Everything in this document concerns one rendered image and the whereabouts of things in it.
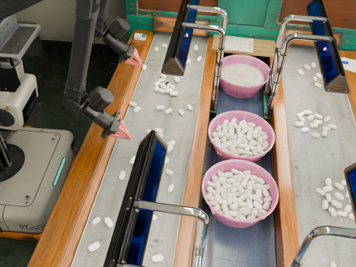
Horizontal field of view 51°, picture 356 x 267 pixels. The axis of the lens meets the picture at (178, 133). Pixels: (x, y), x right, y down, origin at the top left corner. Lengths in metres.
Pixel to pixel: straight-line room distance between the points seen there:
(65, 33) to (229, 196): 2.38
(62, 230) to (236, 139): 0.75
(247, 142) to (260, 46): 0.67
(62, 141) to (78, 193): 0.91
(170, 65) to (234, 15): 0.84
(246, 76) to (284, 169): 0.62
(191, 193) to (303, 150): 0.51
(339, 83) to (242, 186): 0.48
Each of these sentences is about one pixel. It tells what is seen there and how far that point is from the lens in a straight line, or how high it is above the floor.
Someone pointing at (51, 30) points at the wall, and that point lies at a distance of 3.40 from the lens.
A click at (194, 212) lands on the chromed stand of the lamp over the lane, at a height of 1.12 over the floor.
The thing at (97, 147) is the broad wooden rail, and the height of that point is 0.76.
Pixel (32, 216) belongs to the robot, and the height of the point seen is 0.26.
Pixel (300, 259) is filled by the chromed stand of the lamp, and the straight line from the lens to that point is 0.97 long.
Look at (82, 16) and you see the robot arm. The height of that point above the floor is 1.31.
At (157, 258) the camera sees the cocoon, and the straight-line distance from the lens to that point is 1.17.
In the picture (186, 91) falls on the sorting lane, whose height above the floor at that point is 0.74.
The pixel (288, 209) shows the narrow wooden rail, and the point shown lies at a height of 0.76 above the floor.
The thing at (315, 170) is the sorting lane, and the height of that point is 0.74.
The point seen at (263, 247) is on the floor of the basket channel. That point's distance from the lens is 1.33.
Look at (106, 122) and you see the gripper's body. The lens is 1.35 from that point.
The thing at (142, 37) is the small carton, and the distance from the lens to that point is 2.04.
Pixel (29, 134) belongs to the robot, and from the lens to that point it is 2.30.
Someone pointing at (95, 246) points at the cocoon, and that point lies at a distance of 1.21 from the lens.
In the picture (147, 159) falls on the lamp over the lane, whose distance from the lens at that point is 0.93.
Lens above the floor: 1.81
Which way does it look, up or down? 45 degrees down
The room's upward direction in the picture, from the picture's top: 3 degrees clockwise
